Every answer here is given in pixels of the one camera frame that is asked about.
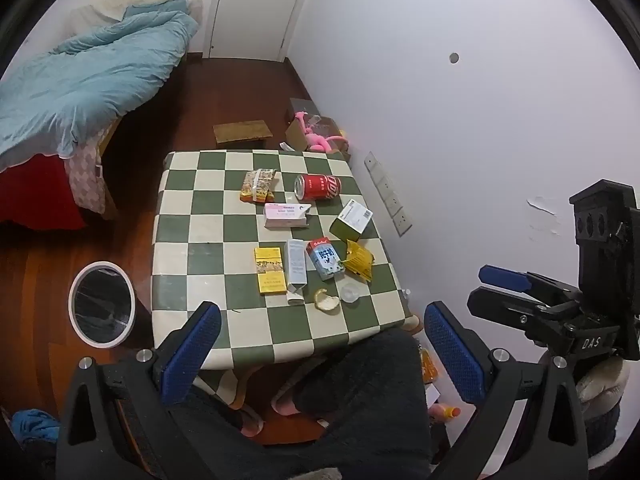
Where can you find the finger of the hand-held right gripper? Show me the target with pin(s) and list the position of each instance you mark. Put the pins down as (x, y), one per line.
(500, 305)
(502, 276)

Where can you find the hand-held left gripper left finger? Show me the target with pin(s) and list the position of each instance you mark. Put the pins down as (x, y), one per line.
(192, 355)

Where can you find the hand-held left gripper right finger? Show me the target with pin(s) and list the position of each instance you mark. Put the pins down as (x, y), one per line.
(452, 355)

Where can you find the white bin with black liner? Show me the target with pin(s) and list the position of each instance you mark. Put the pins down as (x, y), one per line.
(100, 305)

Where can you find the yellow box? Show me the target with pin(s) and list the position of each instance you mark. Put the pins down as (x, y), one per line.
(270, 270)

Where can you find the clear plastic lid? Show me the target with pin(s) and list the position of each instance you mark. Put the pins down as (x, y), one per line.
(351, 293)

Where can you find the light blue tall box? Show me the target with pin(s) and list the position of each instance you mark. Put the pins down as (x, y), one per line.
(295, 270)

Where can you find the yellow packet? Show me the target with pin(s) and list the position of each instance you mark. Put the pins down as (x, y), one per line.
(359, 260)

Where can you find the pale fruit peel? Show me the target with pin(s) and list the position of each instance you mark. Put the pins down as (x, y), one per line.
(327, 302)

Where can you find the blue and white milk carton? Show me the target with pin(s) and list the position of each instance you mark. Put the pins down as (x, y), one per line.
(325, 260)

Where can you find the green cardboard box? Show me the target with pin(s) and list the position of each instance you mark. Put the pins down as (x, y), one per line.
(350, 220)

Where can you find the pink and white box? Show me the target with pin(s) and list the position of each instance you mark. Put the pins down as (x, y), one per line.
(285, 216)

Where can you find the orange snack packet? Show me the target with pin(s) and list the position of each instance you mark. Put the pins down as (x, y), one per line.
(259, 186)

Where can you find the red drink can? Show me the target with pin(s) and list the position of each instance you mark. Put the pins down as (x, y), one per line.
(320, 187)

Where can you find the yellow bag on floor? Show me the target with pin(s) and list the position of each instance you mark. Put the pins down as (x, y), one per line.
(429, 365)

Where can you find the orange bottle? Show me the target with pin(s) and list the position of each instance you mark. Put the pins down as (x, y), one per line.
(447, 413)

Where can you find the person's left leg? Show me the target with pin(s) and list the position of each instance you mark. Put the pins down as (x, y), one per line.
(225, 440)

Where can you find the person's leg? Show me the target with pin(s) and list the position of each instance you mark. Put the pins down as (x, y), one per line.
(370, 400)
(225, 440)

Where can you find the pink slipper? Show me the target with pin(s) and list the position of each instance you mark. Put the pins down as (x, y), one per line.
(251, 427)
(285, 406)

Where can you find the person's right leg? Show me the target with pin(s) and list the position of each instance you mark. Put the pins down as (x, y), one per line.
(370, 400)

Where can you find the green checkered tablecloth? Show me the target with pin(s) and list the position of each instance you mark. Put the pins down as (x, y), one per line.
(200, 240)

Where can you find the blue cloth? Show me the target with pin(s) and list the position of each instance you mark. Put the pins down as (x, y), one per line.
(35, 425)

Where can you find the pink checkered blanket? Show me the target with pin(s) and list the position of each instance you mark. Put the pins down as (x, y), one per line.
(87, 175)

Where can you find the red bed sheet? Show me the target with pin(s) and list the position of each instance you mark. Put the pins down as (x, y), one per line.
(35, 195)

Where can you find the pink plush toy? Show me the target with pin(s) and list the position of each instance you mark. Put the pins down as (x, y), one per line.
(317, 132)

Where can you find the brown cardboard box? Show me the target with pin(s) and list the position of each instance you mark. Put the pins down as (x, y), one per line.
(297, 132)

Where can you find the light blue duvet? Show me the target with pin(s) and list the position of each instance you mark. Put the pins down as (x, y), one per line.
(90, 70)

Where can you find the white door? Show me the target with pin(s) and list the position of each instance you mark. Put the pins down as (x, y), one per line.
(255, 5)

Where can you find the white wall socket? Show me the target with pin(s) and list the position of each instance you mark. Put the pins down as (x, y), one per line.
(381, 182)
(402, 223)
(372, 162)
(390, 203)

